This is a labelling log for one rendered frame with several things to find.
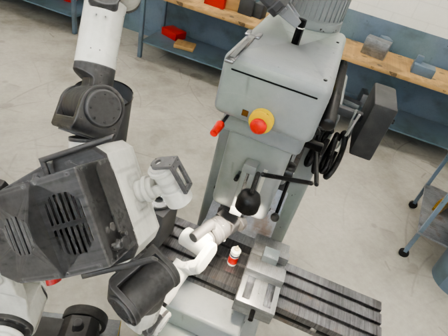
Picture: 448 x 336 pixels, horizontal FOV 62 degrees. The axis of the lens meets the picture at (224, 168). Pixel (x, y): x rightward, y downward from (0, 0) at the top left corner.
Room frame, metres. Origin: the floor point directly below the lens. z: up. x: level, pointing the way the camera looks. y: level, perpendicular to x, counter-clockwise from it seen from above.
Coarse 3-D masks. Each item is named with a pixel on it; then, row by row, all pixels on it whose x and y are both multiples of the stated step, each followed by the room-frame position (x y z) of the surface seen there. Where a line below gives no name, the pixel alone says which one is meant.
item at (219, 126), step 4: (224, 116) 0.87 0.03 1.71; (228, 116) 0.88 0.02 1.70; (224, 120) 0.85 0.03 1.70; (216, 124) 0.81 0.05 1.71; (220, 124) 0.81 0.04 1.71; (224, 124) 0.83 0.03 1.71; (212, 128) 0.79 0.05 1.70; (216, 128) 0.79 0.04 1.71; (220, 128) 0.80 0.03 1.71; (212, 132) 0.78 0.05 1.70; (216, 132) 0.78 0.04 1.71
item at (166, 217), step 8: (160, 200) 1.06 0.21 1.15; (160, 208) 1.01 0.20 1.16; (168, 208) 1.03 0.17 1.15; (160, 216) 0.98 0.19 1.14; (168, 216) 1.02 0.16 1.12; (160, 224) 0.98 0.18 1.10; (168, 224) 1.03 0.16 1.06; (160, 232) 0.98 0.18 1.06; (168, 232) 1.04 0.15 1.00; (152, 240) 0.99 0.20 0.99; (160, 240) 0.99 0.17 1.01
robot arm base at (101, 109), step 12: (60, 96) 0.72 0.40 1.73; (84, 96) 0.64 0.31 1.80; (96, 96) 0.65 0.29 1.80; (108, 96) 0.67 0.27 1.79; (120, 96) 0.69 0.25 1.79; (60, 108) 0.70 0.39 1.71; (84, 108) 0.63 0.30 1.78; (96, 108) 0.64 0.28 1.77; (108, 108) 0.66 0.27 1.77; (120, 108) 0.68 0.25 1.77; (60, 120) 0.65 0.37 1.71; (72, 120) 0.61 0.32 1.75; (84, 120) 0.62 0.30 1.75; (96, 120) 0.63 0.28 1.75; (108, 120) 0.65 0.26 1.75; (120, 120) 0.67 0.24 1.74; (72, 132) 0.63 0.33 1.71; (84, 132) 0.61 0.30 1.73; (96, 132) 0.63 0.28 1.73; (108, 132) 0.64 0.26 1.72
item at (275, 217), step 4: (292, 164) 1.05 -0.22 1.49; (288, 168) 1.03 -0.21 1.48; (292, 168) 1.03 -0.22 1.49; (288, 172) 1.02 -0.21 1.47; (292, 172) 1.02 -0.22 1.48; (288, 176) 1.02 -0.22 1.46; (292, 176) 1.03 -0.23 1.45; (288, 184) 1.01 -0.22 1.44; (284, 188) 0.99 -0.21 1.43; (284, 192) 0.98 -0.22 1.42; (284, 196) 0.97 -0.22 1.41; (280, 200) 0.95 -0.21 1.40; (280, 204) 0.94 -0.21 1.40; (276, 212) 0.91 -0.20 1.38; (272, 216) 0.89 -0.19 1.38; (276, 216) 0.89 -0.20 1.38; (272, 220) 0.89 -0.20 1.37; (276, 220) 0.89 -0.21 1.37
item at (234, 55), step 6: (252, 30) 1.00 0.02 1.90; (252, 36) 0.96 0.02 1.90; (258, 36) 0.97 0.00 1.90; (246, 42) 0.90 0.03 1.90; (240, 48) 0.85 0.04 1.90; (246, 48) 0.87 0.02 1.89; (234, 54) 0.81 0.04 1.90; (240, 54) 0.82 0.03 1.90; (228, 60) 0.77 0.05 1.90; (234, 60) 0.77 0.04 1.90
